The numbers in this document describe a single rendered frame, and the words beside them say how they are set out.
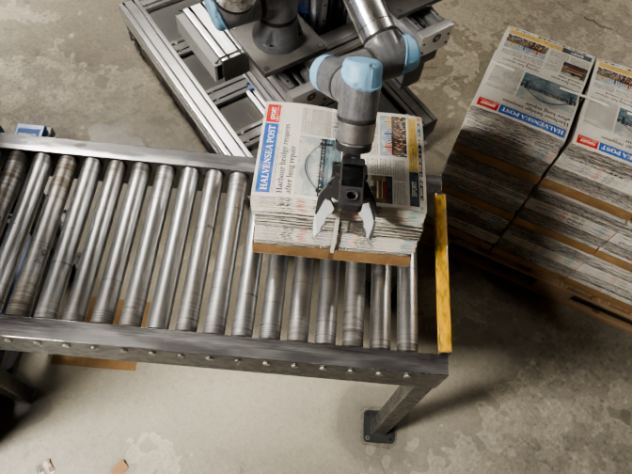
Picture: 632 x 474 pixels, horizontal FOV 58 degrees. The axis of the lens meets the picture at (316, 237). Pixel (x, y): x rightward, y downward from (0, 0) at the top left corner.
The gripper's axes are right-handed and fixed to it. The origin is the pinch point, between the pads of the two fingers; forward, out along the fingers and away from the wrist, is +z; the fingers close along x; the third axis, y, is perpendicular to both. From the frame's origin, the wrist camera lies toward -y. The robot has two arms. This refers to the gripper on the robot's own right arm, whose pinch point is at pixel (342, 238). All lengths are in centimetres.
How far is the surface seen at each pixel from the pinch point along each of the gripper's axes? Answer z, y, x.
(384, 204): -6.0, 5.4, -8.1
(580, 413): 90, 55, -97
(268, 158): -10.7, 13.3, 17.4
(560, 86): -21, 70, -63
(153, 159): 2, 38, 50
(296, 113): -17.6, 26.3, 12.6
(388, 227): 0.4, 8.1, -10.2
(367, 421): 95, 45, -19
